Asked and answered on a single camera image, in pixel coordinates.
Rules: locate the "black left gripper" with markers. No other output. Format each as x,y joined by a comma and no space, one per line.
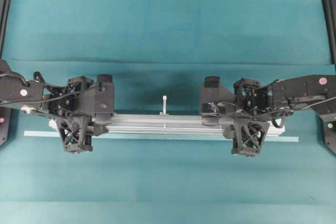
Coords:
82,102

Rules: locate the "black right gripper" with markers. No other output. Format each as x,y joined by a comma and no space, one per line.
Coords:
254,102

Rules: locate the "large silver metal rail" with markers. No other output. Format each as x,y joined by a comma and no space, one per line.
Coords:
161,124

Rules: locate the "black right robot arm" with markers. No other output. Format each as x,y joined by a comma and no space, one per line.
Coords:
316,92

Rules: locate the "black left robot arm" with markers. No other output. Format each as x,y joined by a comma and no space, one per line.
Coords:
19,93

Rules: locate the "thin silver metal strip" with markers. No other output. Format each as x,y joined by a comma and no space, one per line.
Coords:
290,139

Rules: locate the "teal table cloth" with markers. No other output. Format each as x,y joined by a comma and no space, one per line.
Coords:
167,47

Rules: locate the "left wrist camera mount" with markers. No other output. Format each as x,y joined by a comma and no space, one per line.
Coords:
74,135

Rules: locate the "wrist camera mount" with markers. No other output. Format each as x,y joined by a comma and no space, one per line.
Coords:
249,137
74,135

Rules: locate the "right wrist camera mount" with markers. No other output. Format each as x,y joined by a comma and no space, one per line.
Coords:
249,137

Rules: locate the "black mounting rail frame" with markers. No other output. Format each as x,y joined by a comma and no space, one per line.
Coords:
5,112

